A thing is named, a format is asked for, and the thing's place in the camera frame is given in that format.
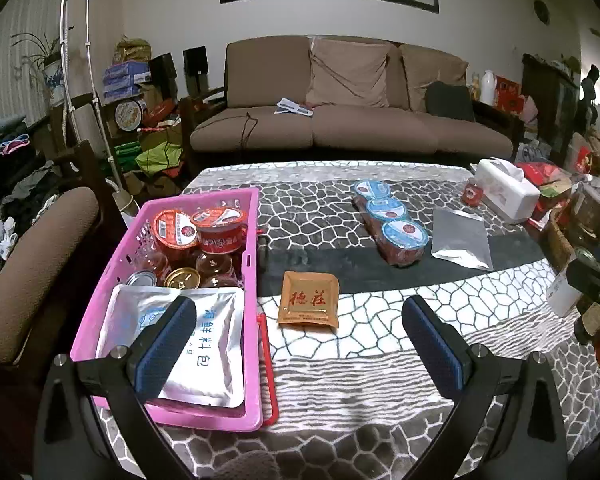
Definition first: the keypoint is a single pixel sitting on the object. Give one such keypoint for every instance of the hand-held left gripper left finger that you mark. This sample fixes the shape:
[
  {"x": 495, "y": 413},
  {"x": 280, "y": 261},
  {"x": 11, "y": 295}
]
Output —
[{"x": 162, "y": 355}]

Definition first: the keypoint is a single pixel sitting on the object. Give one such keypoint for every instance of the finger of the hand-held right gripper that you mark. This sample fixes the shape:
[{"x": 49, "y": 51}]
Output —
[{"x": 597, "y": 282}]

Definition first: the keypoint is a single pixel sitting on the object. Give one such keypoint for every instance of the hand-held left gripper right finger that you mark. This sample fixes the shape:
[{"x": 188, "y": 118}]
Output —
[{"x": 432, "y": 350}]

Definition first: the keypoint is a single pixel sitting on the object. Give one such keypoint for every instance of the silver foil pouch blue print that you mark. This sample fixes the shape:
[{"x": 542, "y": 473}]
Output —
[
  {"x": 462, "y": 240},
  {"x": 215, "y": 340}
]

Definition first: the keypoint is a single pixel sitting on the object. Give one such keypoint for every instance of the pink plastic basket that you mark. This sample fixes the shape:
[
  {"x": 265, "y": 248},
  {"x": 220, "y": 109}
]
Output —
[{"x": 125, "y": 240}]

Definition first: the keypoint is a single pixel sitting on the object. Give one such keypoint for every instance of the white cup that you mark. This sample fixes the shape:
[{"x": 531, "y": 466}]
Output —
[{"x": 562, "y": 292}]

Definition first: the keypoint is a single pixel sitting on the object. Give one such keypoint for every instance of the wicker basket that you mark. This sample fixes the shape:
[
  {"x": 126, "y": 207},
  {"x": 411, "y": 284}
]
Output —
[{"x": 560, "y": 240}]

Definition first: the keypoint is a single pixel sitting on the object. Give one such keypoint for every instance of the silver tin can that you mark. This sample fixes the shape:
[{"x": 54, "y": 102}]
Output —
[{"x": 142, "y": 278}]

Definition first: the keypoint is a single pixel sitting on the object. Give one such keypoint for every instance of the gold-lid tin can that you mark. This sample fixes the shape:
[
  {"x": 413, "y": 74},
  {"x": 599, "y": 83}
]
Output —
[{"x": 182, "y": 278}]

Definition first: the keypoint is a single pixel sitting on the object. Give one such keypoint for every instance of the clear-lid red jar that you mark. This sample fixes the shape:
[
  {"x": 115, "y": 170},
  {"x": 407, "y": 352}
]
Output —
[
  {"x": 155, "y": 262},
  {"x": 214, "y": 266}
]

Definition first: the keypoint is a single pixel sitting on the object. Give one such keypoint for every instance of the grey white patterned tablecloth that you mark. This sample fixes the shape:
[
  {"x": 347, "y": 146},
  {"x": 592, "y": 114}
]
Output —
[{"x": 330, "y": 360}]

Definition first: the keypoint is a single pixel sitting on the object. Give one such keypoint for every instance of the white tissue box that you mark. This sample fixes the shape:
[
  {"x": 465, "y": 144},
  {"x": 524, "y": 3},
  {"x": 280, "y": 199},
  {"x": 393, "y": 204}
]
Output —
[{"x": 510, "y": 195}]

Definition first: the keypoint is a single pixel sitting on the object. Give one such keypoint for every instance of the red-lid cup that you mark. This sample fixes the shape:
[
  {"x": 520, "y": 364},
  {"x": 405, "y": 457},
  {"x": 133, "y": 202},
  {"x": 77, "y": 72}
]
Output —
[
  {"x": 220, "y": 232},
  {"x": 172, "y": 230}
]

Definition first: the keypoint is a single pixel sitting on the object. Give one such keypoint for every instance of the wrapped pack of blue-lid cups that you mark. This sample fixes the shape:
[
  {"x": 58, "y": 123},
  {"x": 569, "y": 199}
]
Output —
[{"x": 395, "y": 225}]

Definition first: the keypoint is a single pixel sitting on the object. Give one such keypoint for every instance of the orange sauce packet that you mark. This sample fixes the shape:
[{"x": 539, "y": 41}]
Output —
[{"x": 307, "y": 300}]

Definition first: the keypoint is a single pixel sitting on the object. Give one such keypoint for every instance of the brown armchair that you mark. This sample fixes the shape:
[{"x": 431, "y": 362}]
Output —
[{"x": 40, "y": 270}]

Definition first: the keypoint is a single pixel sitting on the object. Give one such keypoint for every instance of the small red jar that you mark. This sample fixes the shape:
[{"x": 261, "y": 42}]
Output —
[{"x": 472, "y": 194}]

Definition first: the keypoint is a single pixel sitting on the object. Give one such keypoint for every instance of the dark wooden cabinet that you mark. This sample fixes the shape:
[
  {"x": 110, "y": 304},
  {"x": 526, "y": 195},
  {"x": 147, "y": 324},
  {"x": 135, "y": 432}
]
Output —
[{"x": 550, "y": 100}]

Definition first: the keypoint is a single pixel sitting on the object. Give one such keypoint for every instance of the green bag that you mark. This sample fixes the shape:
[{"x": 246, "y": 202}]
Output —
[{"x": 157, "y": 160}]

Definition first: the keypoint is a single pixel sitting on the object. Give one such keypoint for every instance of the red gift box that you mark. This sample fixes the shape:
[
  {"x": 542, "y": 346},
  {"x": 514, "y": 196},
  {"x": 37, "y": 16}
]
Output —
[{"x": 509, "y": 94}]

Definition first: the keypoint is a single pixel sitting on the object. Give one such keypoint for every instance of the white bottle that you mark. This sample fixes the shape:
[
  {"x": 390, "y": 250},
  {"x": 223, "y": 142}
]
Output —
[{"x": 488, "y": 87}]

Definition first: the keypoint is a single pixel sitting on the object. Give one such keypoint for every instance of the pile of clothes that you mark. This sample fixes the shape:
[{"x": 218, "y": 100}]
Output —
[{"x": 15, "y": 180}]

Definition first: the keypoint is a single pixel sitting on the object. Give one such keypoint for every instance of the dark cushion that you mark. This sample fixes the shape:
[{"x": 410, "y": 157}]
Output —
[{"x": 450, "y": 102}]

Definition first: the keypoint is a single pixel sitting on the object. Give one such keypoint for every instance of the round cookie tin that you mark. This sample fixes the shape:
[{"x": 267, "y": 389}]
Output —
[{"x": 130, "y": 115}]

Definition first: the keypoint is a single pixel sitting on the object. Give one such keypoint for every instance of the brown sofa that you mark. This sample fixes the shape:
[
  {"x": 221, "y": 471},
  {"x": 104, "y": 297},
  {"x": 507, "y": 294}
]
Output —
[{"x": 280, "y": 130}]

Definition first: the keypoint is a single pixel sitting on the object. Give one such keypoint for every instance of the brown sofa cushion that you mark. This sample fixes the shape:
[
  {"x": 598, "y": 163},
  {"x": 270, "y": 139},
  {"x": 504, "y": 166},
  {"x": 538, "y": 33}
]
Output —
[
  {"x": 432, "y": 72},
  {"x": 350, "y": 75}
]

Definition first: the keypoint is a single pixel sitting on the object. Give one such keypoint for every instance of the stack of blue boxes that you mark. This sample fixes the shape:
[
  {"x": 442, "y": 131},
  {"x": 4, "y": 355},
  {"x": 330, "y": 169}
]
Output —
[{"x": 125, "y": 80}]

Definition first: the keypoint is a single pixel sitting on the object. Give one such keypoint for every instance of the papers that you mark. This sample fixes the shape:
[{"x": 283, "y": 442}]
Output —
[{"x": 294, "y": 107}]

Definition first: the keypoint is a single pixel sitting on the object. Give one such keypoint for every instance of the black speaker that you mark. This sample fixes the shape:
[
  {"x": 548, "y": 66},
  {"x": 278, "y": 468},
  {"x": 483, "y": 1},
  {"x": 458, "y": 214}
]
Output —
[
  {"x": 195, "y": 59},
  {"x": 163, "y": 75}
]

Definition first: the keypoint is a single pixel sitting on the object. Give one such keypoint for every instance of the potted plant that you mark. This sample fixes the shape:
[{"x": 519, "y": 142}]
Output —
[{"x": 50, "y": 70}]

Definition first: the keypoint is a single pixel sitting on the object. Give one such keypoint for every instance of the white garment steamer stand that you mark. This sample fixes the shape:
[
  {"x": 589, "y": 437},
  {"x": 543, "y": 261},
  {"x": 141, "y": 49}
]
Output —
[{"x": 72, "y": 35}]

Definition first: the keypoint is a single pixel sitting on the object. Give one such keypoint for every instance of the round wall plate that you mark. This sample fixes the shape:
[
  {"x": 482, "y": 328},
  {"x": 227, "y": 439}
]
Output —
[{"x": 542, "y": 12}]

